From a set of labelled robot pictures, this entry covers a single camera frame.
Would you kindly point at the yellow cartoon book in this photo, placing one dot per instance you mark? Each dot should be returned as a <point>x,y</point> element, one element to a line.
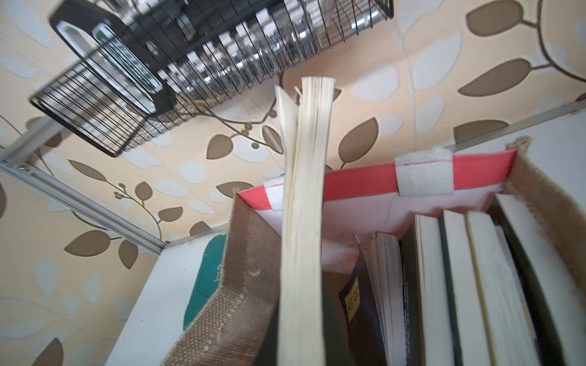
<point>508,325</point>

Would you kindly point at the black wolf cover book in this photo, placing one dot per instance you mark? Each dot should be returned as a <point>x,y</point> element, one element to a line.
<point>470,340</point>

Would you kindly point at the black wire basket back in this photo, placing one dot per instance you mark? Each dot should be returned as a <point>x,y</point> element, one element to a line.
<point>82,102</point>

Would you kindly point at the navy book barcode back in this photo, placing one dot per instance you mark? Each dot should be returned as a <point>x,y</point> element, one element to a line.
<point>303,330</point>

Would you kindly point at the black socket wrench set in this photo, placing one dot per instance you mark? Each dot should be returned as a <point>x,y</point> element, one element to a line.
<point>149,52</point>

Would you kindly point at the burlap canvas bag red front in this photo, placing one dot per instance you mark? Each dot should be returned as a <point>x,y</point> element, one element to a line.
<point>358,203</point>

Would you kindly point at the green plastic tool case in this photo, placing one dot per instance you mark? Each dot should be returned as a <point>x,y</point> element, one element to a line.
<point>207,280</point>

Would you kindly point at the aluminium frame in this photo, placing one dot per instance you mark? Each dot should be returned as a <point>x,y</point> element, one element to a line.
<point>13,164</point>

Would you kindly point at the black brown cover book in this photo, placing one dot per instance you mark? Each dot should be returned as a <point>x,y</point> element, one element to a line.
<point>428,332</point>

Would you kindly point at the blue book yellow label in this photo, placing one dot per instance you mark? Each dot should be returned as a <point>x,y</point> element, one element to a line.
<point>553,298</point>

